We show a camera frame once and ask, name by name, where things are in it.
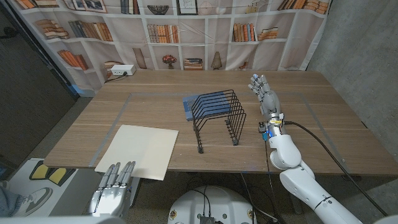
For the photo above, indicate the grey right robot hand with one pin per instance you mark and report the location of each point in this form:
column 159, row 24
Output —
column 270, row 102

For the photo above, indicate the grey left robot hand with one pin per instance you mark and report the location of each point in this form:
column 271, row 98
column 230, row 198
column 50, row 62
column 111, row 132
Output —
column 110, row 199

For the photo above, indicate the cream file folder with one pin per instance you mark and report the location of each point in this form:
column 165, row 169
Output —
column 140, row 149

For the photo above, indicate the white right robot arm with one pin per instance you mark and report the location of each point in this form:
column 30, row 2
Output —
column 289, row 152

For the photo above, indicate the white table leg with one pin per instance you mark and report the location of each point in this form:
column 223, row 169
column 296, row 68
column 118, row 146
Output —
column 136, row 189

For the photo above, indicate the floor mat with yellow footprints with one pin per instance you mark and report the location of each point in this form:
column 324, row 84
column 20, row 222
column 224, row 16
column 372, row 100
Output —
column 71, row 186

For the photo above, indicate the white sneaker of person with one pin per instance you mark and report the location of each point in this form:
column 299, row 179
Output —
column 35, row 199

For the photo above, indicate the blue book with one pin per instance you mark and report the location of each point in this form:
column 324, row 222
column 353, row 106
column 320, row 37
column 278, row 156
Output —
column 188, row 107

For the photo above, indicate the printed bookshelf backdrop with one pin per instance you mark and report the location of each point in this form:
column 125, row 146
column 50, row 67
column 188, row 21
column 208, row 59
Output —
column 192, row 51

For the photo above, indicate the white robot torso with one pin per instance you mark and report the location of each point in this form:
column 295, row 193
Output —
column 211, row 202

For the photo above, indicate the blue jeans leg of person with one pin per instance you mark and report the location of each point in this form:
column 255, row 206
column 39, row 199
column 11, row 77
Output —
column 7, row 202

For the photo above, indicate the white power strip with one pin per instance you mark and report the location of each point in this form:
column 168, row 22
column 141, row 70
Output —
column 122, row 70

